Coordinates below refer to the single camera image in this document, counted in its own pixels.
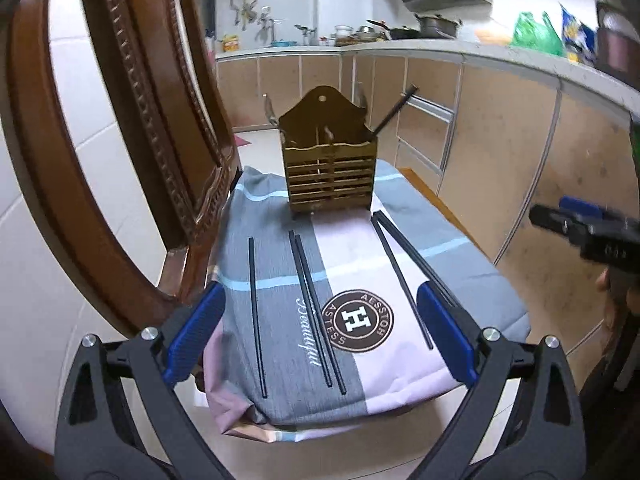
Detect black chopstick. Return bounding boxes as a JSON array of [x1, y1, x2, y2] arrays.
[[373, 211, 460, 308], [247, 237, 268, 399], [371, 84, 419, 140], [288, 230, 333, 388], [371, 211, 434, 351], [294, 234, 347, 396]]

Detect silver metal spoon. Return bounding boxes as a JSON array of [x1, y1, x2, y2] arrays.
[[262, 93, 280, 129]]

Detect beige kitchen cabinets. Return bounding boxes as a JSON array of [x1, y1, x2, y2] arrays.
[[215, 40, 639, 363]]

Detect grey pink striped cloth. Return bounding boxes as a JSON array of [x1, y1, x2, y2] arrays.
[[202, 158, 532, 443]]

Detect blue snack bag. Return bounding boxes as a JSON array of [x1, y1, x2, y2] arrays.
[[561, 6, 597, 66]]

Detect green plastic bag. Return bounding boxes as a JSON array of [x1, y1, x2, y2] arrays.
[[510, 11, 565, 58]]

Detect pink dustpan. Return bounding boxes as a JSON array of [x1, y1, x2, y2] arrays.
[[234, 134, 252, 148]]

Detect brown wooden utensil holder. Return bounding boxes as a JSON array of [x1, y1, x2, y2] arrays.
[[278, 86, 378, 214]]

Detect metal cooking pot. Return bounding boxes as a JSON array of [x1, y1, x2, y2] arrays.
[[414, 14, 463, 40]]

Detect yellow box on counter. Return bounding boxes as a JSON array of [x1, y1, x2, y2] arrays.
[[221, 35, 240, 52]]

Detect carved wooden chair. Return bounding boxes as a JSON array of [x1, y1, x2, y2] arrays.
[[1, 0, 242, 337]]

